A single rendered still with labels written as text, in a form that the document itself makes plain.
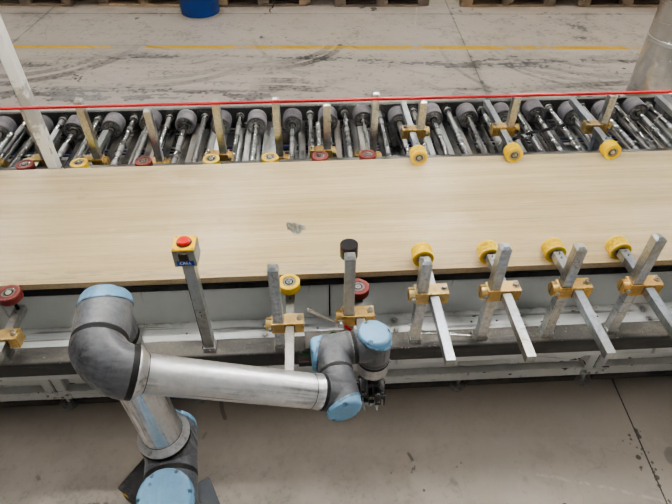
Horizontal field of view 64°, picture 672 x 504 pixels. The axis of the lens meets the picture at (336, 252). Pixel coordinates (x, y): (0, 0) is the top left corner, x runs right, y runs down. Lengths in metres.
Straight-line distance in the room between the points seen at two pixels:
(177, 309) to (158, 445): 0.74
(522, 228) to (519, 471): 1.08
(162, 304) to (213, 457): 0.79
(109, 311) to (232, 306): 1.01
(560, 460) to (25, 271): 2.36
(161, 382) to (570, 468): 2.00
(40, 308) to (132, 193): 0.61
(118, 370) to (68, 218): 1.40
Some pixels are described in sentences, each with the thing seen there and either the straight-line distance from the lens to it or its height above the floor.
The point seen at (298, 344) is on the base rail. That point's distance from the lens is 2.03.
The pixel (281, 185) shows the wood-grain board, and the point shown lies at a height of 0.90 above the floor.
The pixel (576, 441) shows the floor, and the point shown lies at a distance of 2.83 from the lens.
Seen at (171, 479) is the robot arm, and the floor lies 0.87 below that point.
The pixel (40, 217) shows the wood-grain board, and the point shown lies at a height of 0.90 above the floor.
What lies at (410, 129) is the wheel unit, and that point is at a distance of 2.72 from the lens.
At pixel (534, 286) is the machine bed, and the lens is 2.30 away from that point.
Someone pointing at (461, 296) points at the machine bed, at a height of 0.70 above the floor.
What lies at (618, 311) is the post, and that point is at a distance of 2.21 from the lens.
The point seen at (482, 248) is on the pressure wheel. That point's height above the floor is 0.97.
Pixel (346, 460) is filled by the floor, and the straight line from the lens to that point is 2.57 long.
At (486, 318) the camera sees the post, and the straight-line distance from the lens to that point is 2.02.
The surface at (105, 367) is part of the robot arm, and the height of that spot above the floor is 1.42.
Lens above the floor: 2.30
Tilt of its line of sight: 43 degrees down
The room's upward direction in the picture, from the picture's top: straight up
